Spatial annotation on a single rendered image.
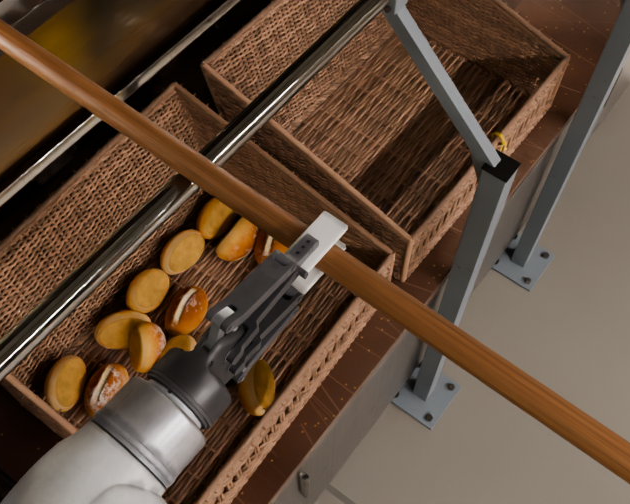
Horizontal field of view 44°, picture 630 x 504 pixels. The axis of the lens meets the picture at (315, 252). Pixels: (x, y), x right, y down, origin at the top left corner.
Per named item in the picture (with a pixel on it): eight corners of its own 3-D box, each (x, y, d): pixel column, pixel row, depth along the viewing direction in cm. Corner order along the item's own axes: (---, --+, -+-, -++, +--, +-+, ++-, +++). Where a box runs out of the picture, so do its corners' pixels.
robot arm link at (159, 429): (104, 438, 73) (148, 390, 75) (174, 499, 70) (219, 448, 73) (78, 405, 65) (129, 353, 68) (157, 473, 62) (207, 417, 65)
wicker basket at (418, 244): (210, 158, 161) (192, 62, 137) (373, 6, 183) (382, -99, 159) (403, 289, 145) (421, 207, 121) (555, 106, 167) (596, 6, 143)
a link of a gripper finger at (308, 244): (274, 273, 74) (272, 258, 72) (307, 238, 76) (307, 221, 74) (286, 282, 74) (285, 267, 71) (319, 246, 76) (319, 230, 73)
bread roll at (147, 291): (180, 284, 143) (164, 290, 147) (156, 257, 141) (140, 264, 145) (149, 321, 137) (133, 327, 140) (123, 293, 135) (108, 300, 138)
